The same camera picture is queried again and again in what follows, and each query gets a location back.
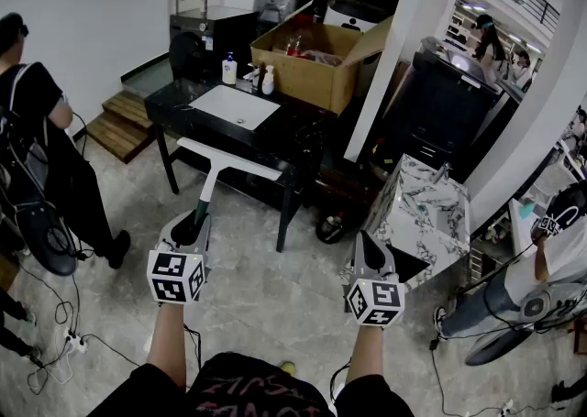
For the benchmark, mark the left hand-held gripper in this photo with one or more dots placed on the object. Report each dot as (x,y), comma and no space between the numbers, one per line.
(172,277)

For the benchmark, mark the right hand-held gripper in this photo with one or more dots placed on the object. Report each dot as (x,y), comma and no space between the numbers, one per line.
(376,300)

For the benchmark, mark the person's right forearm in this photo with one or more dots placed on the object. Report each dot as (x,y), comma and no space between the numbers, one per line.
(364,351)

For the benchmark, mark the black bucket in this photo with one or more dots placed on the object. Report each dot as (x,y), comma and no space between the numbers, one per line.
(330,227)

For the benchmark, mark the white marble sink cabinet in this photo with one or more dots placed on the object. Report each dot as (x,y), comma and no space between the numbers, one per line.
(426,218)

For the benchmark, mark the chrome faucet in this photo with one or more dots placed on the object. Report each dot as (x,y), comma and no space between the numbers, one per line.
(442,172)
(251,75)

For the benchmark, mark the wooden steps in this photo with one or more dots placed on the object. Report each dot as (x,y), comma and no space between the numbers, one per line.
(121,124)

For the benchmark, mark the person's yellow shoe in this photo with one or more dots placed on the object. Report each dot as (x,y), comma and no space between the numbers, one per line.
(288,368)

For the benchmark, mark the black round device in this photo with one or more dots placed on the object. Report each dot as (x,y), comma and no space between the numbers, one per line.
(46,241)

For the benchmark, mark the white sink basin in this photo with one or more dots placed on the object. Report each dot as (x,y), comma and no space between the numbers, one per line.
(234,106)

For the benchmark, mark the white power strip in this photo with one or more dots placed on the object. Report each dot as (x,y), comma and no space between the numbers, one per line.
(75,342)

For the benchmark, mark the black countertop with white sink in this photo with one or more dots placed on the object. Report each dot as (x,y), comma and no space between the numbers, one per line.
(293,131)

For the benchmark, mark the white sink unit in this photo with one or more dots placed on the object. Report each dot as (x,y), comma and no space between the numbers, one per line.
(523,222)

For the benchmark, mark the grey round device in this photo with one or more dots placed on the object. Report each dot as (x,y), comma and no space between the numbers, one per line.
(504,342)

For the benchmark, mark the person's black printed shirt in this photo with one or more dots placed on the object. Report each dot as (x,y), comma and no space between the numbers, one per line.
(257,392)

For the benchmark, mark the dark grey copier machine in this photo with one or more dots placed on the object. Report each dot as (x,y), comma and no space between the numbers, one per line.
(440,103)

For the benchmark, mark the white soap pump bottle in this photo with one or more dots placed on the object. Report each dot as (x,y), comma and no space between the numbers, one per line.
(229,71)

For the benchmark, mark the white spray bottle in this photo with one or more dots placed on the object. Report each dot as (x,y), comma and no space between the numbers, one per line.
(268,83)

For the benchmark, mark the large cardboard box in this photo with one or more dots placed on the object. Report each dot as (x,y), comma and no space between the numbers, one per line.
(302,76)

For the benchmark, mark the clear plastic bag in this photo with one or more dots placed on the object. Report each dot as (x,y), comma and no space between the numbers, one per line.
(323,58)

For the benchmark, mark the black washing machine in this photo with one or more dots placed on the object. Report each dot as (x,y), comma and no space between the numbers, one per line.
(229,35)

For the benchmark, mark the clear bottle red label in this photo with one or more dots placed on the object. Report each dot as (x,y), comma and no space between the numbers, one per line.
(294,46)

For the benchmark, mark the white round bin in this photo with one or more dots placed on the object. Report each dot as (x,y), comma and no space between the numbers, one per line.
(353,12)

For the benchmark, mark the plastic-wrapped appliance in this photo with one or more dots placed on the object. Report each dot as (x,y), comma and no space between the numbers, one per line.
(275,5)

